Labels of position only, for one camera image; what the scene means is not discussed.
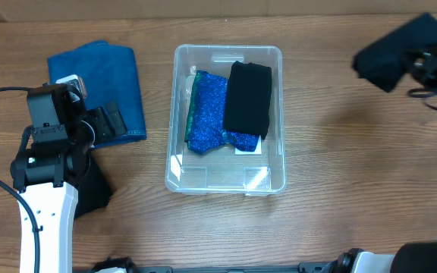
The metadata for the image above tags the black cloth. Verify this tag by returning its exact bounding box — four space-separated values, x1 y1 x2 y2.
224 61 272 140
352 13 437 93
74 156 113 219

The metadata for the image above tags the blue green sequin garment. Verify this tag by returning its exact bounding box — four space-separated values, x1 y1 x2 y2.
184 71 252 155

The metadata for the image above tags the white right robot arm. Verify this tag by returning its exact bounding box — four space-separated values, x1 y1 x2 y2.
322 47 437 273

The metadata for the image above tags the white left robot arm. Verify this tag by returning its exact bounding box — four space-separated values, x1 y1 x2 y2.
10 99 112 272

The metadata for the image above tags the folded blue denim cloth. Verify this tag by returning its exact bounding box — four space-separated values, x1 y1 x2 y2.
47 40 146 149

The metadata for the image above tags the clear plastic storage bin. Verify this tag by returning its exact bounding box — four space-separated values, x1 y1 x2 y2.
165 44 287 196

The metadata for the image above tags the white label in bin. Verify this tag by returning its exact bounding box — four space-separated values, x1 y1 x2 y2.
235 135 262 155

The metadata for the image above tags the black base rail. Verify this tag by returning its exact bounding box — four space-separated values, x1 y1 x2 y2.
72 256 337 273

